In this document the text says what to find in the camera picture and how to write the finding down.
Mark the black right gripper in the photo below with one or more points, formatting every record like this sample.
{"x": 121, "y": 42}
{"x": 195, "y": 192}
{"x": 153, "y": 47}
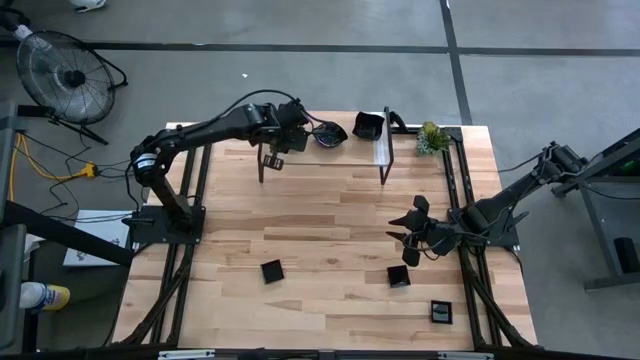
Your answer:
{"x": 435, "y": 237}

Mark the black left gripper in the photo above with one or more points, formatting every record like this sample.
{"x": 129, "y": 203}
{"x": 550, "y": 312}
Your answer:
{"x": 292, "y": 132}

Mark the black leaf shaped plate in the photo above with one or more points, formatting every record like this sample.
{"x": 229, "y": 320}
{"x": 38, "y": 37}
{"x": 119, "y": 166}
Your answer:
{"x": 332, "y": 135}

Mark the small black square plate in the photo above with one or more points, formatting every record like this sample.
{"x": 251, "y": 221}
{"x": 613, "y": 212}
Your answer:
{"x": 398, "y": 276}
{"x": 272, "y": 272}
{"x": 441, "y": 312}

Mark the black wavy square plate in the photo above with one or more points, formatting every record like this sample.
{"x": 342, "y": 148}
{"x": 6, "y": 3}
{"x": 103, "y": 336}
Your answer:
{"x": 368, "y": 126}

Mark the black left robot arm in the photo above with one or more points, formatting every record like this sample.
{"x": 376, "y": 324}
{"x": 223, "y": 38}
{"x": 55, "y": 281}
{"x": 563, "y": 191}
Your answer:
{"x": 210, "y": 129}

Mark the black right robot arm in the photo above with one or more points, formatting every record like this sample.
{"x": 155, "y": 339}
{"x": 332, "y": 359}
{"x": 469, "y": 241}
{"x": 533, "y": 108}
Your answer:
{"x": 505, "y": 205}

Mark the wooden shelf riser black legs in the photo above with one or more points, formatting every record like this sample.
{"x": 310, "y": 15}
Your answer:
{"x": 345, "y": 155}

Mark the small green potted plant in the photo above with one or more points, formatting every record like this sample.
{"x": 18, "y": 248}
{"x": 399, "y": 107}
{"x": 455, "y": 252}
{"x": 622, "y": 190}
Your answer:
{"x": 432, "y": 138}

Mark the yellow power plug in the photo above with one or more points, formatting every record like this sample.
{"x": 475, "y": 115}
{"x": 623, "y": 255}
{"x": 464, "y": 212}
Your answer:
{"x": 90, "y": 171}

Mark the white cardboard box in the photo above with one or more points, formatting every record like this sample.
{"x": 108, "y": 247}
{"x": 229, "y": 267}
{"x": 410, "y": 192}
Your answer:
{"x": 100, "y": 226}

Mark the black box device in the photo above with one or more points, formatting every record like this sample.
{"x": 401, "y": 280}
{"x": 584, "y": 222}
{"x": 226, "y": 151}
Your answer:
{"x": 627, "y": 255}

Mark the black floor fan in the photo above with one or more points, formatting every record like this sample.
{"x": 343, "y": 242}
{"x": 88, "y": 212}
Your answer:
{"x": 65, "y": 77}

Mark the person's shoe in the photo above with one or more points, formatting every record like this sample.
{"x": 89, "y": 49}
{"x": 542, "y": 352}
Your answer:
{"x": 22, "y": 34}
{"x": 87, "y": 4}

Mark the black diagonal beam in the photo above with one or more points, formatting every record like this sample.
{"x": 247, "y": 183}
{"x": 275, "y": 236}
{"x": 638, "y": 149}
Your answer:
{"x": 50, "y": 227}

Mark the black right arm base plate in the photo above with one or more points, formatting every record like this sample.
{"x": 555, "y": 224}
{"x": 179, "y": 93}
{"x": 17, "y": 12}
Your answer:
{"x": 505, "y": 237}

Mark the black aluminium table frame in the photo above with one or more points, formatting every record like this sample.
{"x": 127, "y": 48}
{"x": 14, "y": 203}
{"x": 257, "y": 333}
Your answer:
{"x": 455, "y": 135}

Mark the silver metal bracket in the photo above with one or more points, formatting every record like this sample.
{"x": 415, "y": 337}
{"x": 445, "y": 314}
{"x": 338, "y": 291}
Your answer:
{"x": 186, "y": 355}
{"x": 465, "y": 356}

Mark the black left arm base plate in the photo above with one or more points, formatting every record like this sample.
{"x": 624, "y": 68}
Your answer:
{"x": 145, "y": 232}

